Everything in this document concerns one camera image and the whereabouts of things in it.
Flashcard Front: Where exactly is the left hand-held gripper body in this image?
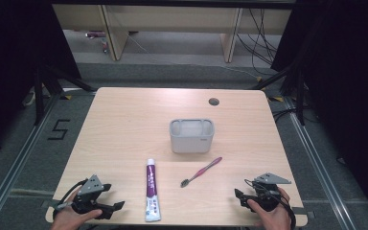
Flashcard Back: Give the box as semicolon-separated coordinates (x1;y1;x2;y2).
71;174;111;215

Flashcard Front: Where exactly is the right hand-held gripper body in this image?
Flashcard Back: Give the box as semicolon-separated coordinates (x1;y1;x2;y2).
250;172;292;213

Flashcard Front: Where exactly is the pink toothbrush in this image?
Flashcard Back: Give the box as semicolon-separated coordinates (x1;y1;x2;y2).
180;156;223;189

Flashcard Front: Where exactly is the purple and white toothpaste tube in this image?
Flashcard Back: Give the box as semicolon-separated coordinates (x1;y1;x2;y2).
145;158;162;222

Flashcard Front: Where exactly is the grey toothbrush holder box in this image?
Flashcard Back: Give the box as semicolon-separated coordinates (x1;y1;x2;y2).
169;118;216;154

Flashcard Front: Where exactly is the person's right hand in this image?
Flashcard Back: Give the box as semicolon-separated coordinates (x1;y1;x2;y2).
247;187;291;230

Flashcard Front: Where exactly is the person's left hand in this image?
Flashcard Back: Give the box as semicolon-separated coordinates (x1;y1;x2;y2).
50;188;104;230

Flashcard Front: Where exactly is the black metal stand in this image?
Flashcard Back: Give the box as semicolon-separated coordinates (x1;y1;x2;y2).
250;61;306;127
33;63;95;126

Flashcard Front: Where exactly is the dark curtain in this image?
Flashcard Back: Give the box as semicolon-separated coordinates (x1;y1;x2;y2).
270;0;368;230
0;0;81;161

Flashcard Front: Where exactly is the light wooden desk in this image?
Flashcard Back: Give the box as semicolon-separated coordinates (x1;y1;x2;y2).
52;3;293;63

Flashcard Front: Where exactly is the left hand-held gripper cable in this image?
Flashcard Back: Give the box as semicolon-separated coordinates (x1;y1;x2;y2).
52;179;89;219

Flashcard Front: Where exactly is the aluminium floor rail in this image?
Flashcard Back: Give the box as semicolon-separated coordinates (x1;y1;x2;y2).
284;95;356;230
0;94;60;230

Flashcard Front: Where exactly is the black floor cable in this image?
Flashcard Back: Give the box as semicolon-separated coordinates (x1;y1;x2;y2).
271;106;303;123

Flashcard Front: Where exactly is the bundle of black cables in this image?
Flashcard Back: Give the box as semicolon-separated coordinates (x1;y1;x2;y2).
236;8;279;76

